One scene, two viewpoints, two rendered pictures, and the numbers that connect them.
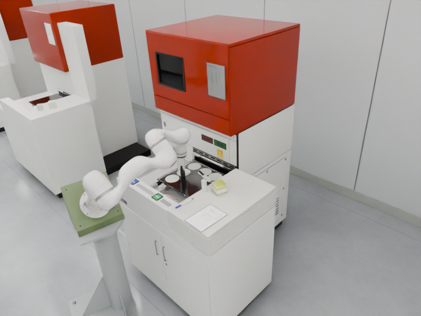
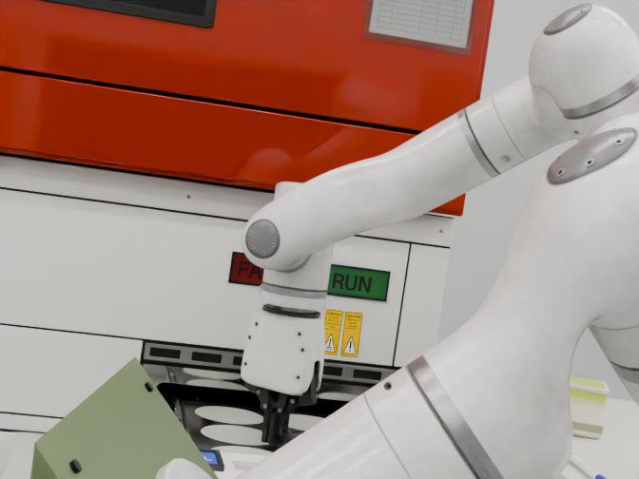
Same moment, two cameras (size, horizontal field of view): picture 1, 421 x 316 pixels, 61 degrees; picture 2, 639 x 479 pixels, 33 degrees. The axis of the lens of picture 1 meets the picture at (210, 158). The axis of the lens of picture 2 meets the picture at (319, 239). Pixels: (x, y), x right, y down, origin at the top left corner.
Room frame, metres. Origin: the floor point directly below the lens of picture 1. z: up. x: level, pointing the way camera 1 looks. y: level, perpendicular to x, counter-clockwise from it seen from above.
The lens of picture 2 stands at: (1.37, 1.33, 1.24)
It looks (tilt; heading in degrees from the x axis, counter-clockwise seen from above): 3 degrees down; 303
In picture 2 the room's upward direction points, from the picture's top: 8 degrees clockwise
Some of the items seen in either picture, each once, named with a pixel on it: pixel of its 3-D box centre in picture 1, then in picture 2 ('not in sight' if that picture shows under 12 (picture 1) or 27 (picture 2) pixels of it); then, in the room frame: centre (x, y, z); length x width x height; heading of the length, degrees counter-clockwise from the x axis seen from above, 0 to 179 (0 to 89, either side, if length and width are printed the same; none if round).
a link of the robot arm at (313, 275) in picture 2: (178, 142); (300, 235); (2.12, 0.21, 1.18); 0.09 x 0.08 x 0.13; 100
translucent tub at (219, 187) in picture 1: (219, 187); (575, 405); (1.82, -0.05, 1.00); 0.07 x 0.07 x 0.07; 22
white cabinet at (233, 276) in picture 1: (195, 242); not in sight; (1.97, 0.15, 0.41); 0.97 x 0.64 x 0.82; 44
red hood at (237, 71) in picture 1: (222, 68); (206, 9); (2.61, -0.13, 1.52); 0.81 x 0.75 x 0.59; 44
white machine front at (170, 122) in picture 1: (197, 143); (177, 313); (2.40, 0.10, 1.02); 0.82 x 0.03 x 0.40; 44
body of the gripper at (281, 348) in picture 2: (181, 160); (286, 345); (2.12, 0.20, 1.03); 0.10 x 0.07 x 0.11; 0
